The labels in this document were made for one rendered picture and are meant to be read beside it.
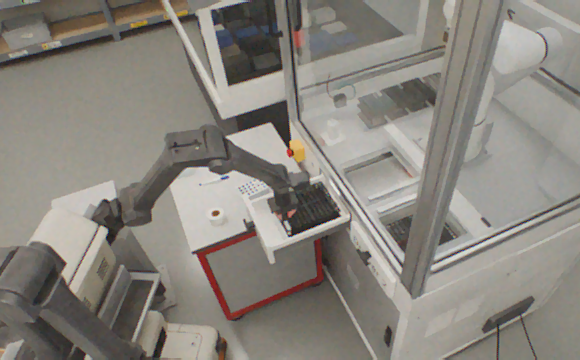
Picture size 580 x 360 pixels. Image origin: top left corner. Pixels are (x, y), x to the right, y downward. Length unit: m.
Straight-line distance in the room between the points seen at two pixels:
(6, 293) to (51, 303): 0.07
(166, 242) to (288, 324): 0.99
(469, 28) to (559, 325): 2.06
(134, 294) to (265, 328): 1.12
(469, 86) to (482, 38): 0.09
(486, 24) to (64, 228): 1.00
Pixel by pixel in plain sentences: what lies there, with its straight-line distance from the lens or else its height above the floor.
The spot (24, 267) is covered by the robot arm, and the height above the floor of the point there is 1.62.
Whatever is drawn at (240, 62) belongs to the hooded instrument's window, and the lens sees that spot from 2.16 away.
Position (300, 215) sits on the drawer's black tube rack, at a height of 0.90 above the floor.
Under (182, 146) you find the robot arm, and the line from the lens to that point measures 1.01.
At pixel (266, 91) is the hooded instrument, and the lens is 2.26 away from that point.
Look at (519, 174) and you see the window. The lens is 1.18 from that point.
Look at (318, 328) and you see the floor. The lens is 2.35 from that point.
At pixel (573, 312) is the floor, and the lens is 2.70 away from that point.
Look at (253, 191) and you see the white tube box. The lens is 1.87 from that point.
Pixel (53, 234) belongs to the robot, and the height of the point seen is 1.38.
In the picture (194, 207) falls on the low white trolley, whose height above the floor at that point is 0.76.
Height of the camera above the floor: 2.14
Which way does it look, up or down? 50 degrees down
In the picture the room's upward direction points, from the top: 4 degrees counter-clockwise
